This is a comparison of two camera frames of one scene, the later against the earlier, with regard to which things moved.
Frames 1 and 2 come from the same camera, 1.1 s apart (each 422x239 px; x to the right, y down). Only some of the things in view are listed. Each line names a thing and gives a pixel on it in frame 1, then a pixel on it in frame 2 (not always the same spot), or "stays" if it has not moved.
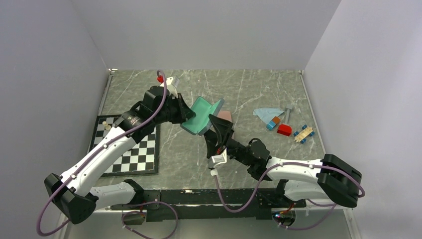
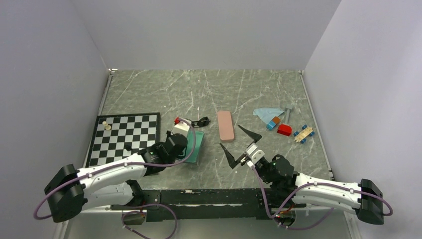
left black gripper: (185, 113) to (168, 134)
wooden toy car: (301, 137) stays
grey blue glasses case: (198, 124) to (194, 157)
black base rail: (210, 204) stays
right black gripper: (225, 129) to (232, 162)
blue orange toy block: (275, 120) stays
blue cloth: (267, 114) stays
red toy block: (284, 129) stays
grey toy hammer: (289, 107) stays
